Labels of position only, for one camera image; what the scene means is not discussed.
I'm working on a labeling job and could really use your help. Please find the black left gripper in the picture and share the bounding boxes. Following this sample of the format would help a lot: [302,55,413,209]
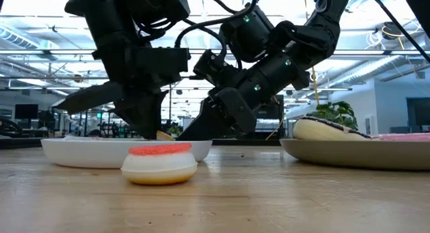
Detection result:
[52,46,169,140]

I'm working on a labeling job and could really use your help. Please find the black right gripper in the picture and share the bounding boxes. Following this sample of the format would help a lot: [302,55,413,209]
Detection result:
[175,87,259,142]

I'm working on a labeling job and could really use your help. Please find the small red frosted donut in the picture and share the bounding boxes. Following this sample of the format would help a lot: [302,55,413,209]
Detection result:
[120,142,198,186]

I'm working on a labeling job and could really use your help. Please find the large chocolate sprinkled donut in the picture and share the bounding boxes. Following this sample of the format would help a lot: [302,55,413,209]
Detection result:
[292,115,373,141]

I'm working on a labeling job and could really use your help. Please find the large pink frosted donut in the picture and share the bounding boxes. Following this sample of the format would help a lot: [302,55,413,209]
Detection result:
[370,132,430,142]

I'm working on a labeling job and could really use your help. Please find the white round plate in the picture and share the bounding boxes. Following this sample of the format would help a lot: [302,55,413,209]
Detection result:
[40,137,214,169]

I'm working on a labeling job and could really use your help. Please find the green potted plant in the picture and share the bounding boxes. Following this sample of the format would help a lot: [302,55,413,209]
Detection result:
[306,100,359,131]

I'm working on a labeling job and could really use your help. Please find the grey round plate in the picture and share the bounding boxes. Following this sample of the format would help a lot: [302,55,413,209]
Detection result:
[279,138,430,171]

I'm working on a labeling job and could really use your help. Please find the right arm wrist camera box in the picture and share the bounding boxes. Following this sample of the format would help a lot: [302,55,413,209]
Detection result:
[192,48,241,89]

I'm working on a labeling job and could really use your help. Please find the arm wrist camera box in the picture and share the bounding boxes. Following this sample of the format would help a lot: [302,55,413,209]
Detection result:
[133,46,190,85]
[192,48,241,89]

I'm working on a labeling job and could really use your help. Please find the left arm wrist camera box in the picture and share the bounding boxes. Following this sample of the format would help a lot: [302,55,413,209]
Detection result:
[133,46,190,85]

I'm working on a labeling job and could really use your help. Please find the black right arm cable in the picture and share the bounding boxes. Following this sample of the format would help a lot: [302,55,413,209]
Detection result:
[173,0,260,60]

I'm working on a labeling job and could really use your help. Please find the yellow cable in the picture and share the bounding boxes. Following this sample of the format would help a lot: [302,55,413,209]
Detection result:
[310,66,320,107]

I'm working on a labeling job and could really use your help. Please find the black aluminium table frame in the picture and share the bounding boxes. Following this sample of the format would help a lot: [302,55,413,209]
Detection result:
[365,0,430,63]

